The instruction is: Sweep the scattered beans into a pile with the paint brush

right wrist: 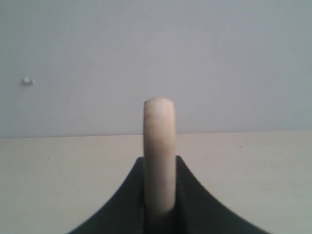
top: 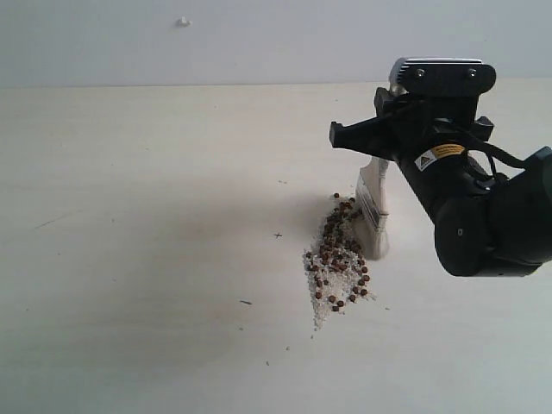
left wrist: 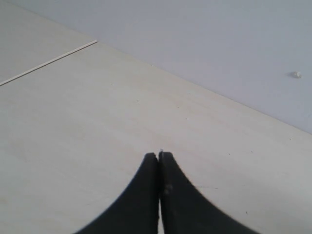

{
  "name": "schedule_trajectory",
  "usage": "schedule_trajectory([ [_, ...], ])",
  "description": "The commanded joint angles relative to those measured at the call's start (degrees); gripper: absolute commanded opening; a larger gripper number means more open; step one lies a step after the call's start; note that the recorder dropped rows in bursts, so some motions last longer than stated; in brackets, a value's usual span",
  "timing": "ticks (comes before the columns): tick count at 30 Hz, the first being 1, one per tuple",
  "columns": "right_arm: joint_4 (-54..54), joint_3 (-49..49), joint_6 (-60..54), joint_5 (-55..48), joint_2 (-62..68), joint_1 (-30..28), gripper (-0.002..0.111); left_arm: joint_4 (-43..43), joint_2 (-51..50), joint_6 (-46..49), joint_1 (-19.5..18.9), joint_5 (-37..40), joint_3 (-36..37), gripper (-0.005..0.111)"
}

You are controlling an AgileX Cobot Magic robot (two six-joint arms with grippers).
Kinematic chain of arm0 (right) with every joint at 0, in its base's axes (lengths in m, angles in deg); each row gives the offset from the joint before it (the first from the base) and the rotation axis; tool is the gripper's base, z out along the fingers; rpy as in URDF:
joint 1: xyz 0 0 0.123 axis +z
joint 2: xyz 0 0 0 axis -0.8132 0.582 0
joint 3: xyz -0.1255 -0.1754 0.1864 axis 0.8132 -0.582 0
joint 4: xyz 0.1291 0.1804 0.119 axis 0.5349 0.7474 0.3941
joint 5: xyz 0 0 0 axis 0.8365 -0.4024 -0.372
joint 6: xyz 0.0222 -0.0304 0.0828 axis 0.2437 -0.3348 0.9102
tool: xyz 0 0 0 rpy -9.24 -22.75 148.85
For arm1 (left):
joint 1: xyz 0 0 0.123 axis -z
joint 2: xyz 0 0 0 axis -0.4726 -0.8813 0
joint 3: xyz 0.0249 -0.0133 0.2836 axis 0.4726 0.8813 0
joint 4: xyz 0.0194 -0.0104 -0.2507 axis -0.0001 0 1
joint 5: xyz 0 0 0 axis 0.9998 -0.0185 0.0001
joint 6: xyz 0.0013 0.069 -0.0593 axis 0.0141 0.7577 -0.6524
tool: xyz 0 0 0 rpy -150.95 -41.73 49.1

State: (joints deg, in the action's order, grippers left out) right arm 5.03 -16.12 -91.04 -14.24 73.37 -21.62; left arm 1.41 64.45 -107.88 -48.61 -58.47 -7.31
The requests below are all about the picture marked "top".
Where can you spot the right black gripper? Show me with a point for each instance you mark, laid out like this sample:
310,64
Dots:
414,124

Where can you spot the white wooden paint brush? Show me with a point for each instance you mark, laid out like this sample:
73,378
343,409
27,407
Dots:
370,195

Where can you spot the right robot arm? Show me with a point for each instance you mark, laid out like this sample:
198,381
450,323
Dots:
491,211

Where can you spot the scattered rice and brown pellets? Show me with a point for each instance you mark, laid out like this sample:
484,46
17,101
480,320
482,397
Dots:
336,269

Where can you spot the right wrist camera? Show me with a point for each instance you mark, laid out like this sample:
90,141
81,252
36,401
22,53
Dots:
452,86

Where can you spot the small white wall hook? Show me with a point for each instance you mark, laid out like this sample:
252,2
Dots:
183,22

